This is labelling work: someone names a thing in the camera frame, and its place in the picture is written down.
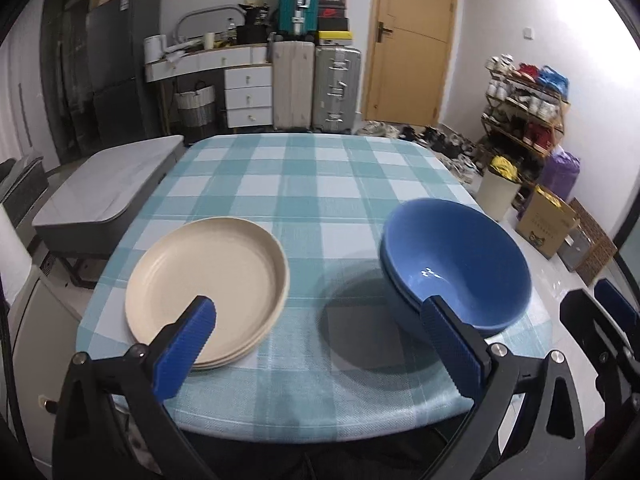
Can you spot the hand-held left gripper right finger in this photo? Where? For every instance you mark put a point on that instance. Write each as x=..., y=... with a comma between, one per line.
x=452, y=350

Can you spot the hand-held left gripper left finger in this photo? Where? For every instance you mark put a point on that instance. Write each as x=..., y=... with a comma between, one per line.
x=185, y=350

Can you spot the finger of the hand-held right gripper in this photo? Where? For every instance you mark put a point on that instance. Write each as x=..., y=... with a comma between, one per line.
x=617, y=302
x=590, y=325

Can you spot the blue bowl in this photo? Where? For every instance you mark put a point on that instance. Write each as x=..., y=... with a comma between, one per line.
x=460, y=260
x=407, y=305

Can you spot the beige plate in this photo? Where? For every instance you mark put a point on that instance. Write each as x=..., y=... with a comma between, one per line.
x=260, y=340
x=200, y=270

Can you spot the brown wicker basket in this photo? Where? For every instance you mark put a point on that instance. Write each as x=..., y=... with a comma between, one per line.
x=597, y=245

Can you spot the grey storage box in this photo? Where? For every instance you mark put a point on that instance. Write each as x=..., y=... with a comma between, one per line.
x=572, y=250

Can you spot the cardboard box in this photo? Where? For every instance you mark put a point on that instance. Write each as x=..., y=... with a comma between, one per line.
x=545, y=225

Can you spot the purple bag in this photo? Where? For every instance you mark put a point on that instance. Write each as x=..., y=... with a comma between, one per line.
x=562, y=175

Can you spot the white cabinet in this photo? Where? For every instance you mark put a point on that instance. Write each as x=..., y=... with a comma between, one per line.
x=45, y=335

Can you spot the beige trash bin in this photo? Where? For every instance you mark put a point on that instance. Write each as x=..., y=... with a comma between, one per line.
x=495, y=195

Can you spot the yellow bag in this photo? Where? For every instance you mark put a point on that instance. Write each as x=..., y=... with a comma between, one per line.
x=502, y=167

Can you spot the teal checkered tablecloth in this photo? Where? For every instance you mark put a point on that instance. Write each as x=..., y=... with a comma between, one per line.
x=310, y=200

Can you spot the wooden shoe rack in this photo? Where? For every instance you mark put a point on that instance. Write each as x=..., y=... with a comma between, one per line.
x=500, y=135

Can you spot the group of assorted sneakers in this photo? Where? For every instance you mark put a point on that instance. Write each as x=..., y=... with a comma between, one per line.
x=440, y=145

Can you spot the shoe rack with shoes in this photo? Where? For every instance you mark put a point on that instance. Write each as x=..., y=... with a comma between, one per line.
x=530, y=105

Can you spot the woven laundry basket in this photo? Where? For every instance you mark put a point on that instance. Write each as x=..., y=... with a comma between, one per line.
x=195, y=107

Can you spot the white dressing table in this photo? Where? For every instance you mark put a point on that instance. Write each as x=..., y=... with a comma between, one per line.
x=247, y=95

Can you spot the wooden door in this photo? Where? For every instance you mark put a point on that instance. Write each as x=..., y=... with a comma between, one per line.
x=410, y=70

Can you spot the silver suitcase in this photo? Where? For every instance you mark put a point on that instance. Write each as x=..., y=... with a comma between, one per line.
x=337, y=90

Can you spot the beige suitcase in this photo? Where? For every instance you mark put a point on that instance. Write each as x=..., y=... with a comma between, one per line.
x=294, y=85

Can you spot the grey refrigerator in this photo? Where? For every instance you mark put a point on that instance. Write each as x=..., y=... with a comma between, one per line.
x=120, y=60

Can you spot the white kettle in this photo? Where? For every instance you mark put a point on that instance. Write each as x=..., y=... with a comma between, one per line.
x=155, y=50

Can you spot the small white roll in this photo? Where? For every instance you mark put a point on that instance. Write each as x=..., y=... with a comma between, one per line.
x=209, y=41

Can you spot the dark glass wardrobe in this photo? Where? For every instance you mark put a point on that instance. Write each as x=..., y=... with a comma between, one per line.
x=65, y=60

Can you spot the clear bottle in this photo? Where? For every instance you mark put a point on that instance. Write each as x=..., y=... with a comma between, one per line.
x=231, y=31

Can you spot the oval mirror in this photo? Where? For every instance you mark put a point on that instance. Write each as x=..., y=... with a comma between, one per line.
x=210, y=22

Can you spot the black bag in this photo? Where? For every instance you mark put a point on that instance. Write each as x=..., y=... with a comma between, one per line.
x=255, y=25

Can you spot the yellow black shoe box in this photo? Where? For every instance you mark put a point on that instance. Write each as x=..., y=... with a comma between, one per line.
x=335, y=37

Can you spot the black red logo shoe box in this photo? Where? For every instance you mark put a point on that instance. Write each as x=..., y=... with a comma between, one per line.
x=333, y=12

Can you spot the teal suitcase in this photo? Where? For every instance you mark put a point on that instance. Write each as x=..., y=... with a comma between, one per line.
x=299, y=0

